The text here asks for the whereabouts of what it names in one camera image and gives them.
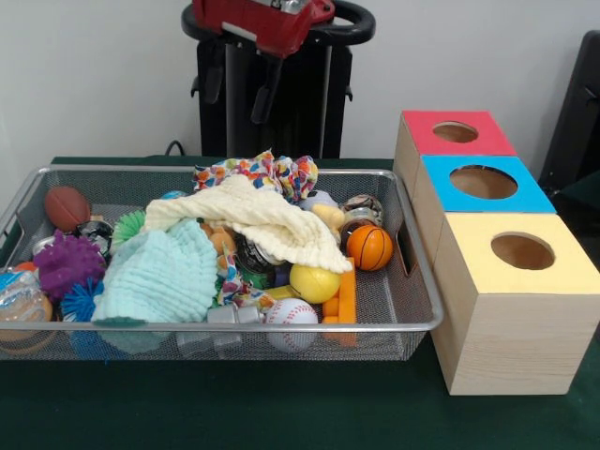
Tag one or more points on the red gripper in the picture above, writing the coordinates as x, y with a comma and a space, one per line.
253, 23

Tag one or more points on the red round robot base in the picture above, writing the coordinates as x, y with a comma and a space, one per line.
328, 11

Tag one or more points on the brown toy football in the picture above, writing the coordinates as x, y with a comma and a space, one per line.
66, 208

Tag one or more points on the clear plastic bottle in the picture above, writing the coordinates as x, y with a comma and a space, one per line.
19, 295

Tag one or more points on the purple spiky rubber toy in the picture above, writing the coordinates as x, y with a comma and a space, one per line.
70, 265

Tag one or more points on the dark green side tablecloth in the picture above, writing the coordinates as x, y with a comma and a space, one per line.
583, 192

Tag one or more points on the cream waffle cloth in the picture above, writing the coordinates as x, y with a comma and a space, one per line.
262, 220

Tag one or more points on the silver mesh bin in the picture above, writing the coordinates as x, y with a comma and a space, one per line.
398, 344

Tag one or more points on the yellow ball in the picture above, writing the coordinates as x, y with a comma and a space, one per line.
314, 283

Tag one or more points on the colourful patterned cloth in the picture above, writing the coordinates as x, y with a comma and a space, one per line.
290, 175

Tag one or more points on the orange toy basketball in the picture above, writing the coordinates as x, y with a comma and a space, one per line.
370, 247

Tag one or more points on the white toy baseball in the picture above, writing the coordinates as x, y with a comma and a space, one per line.
290, 313

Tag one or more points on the black chair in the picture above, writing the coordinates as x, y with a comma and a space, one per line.
576, 117

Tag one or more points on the wooden box with three holes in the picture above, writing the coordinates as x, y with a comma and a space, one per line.
506, 347

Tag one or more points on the mint waffle cloth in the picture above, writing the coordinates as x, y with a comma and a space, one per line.
159, 276

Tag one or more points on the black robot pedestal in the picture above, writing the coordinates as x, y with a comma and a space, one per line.
300, 103

